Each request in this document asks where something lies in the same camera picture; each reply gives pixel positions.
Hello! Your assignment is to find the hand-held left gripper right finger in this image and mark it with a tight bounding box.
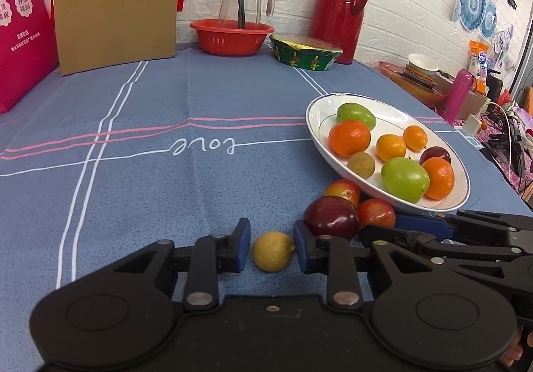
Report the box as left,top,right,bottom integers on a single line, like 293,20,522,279
293,220,434,313

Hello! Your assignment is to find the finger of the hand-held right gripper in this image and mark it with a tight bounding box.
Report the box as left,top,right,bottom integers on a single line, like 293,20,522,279
395,209,533,249
360,225,533,317

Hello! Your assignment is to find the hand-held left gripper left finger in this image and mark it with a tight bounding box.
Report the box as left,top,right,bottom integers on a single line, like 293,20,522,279
110,217,253,313

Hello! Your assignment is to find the small yellow longan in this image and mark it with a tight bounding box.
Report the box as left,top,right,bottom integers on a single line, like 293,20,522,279
347,152,376,180
252,231,296,273

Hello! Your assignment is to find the dark red plum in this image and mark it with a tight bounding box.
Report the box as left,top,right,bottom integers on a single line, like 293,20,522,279
303,196,360,240
419,146,451,167

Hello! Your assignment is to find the round green apple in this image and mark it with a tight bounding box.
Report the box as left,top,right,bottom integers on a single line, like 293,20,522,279
380,157,430,204

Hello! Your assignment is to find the orange mandarin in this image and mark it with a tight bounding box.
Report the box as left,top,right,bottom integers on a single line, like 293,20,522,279
328,120,371,158
421,157,455,200

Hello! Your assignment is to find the red yellow apple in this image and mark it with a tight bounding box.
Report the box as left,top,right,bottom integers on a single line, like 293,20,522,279
322,179,361,208

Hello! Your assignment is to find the small yellow-orange tangerine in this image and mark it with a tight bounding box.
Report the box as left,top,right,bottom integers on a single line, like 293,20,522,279
376,134,407,162
402,125,429,152

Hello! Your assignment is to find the pointed green apple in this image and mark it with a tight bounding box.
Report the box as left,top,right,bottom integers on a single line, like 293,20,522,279
336,103,377,131

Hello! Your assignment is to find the white plate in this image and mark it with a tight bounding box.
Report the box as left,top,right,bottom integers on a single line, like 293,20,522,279
306,93,471,213

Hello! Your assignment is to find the person's right hand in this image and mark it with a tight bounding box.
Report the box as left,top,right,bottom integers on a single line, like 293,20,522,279
501,328,525,369

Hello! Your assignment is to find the blue striped tablecloth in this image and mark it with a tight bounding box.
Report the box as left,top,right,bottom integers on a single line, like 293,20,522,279
0,43,533,372

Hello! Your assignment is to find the white power strip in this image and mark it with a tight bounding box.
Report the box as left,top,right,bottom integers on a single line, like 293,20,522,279
454,126,486,150

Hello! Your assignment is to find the orange tray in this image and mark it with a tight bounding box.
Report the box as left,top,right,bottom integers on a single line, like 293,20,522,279
379,61,448,106

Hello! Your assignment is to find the pink bottle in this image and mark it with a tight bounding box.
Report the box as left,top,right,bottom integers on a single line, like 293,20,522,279
442,69,474,125

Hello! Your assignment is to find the small cardboard carton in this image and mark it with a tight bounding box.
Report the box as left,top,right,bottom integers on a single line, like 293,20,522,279
435,74,492,123

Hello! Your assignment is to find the white bowl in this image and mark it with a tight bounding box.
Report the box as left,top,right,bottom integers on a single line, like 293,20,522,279
407,53,439,78

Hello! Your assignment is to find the orange snack packet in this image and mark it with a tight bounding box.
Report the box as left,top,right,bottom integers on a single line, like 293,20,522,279
470,40,491,96

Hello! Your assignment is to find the green patterned bowl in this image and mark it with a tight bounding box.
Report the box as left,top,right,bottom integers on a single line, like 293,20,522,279
269,33,344,71

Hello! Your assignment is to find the red plastic basin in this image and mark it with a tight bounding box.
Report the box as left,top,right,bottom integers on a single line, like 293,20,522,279
190,19,275,56

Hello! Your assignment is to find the medium blue paper fan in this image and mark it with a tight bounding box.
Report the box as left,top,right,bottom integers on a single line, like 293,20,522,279
481,1,498,39

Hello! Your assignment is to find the red thermos jug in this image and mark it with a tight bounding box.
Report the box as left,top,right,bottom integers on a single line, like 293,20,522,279
309,0,373,65

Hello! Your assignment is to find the large blue paper fan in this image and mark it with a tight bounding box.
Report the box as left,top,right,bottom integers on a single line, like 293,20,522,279
458,0,487,31

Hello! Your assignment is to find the brown cardboard box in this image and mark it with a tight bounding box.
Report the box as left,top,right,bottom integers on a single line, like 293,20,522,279
53,0,183,76

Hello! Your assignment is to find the pink tote bag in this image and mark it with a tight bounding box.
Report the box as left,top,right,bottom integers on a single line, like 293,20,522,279
0,0,59,115

